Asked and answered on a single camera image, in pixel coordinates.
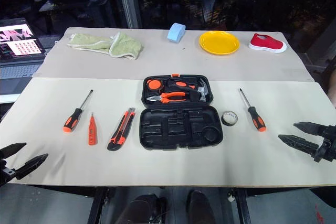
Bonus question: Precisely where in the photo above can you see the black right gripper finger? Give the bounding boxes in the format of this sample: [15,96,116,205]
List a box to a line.
[293,121,328,137]
[278,134,321,154]

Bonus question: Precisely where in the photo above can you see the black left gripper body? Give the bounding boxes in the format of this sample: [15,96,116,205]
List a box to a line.
[0,158,17,186]

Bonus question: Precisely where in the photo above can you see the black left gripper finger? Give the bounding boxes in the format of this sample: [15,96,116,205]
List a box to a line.
[14,153,49,180]
[0,142,27,159]

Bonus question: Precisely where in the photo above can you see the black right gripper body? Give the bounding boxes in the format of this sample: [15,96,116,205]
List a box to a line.
[313,124,336,163]

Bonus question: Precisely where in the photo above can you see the orange black screwdriver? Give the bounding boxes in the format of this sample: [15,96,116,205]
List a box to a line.
[62,89,94,133]
[238,88,267,132]

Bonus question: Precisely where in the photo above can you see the orange voltage tester pen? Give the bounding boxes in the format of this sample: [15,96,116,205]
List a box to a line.
[88,113,98,146]

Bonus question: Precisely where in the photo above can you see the orange black utility knife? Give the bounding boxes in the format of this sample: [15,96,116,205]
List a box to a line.
[107,107,137,152]

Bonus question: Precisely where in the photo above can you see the black orange tool case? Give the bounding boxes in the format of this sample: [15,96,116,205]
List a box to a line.
[139,73,224,151]

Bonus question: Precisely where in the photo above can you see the black metal table leg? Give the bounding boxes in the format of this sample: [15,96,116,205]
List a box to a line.
[87,187,111,224]
[230,187,250,224]

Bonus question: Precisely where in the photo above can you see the red white shoe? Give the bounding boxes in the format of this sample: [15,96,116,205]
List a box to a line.
[248,33,288,54]

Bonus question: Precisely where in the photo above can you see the grey laptop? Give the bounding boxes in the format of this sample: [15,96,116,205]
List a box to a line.
[0,17,47,81]

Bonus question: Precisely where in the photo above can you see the dark rounded shape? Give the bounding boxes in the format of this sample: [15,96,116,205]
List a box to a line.
[186,189,224,224]
[122,193,167,224]

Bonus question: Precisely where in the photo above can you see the yellow plate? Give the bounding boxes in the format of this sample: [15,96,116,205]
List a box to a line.
[198,30,240,56]

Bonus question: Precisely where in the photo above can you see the black orange claw hammer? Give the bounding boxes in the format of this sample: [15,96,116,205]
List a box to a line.
[166,78,210,102]

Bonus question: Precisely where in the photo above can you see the beige table cover sheet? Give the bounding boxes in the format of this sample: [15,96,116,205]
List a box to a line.
[0,77,336,189]
[38,26,316,83]

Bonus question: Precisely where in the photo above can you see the orange black tape measure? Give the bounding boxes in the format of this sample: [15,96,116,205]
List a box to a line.
[145,78,165,91]

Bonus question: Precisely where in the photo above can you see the green towel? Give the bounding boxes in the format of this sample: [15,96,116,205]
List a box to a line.
[66,31,144,61]

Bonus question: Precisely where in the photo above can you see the light blue sponge block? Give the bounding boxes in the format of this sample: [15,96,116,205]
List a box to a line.
[167,23,186,44]

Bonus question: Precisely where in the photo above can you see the orange handled pliers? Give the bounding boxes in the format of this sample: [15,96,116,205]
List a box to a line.
[146,91,188,104]

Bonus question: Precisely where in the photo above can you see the aluminium frame pillar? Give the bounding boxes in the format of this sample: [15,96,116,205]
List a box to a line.
[116,0,143,29]

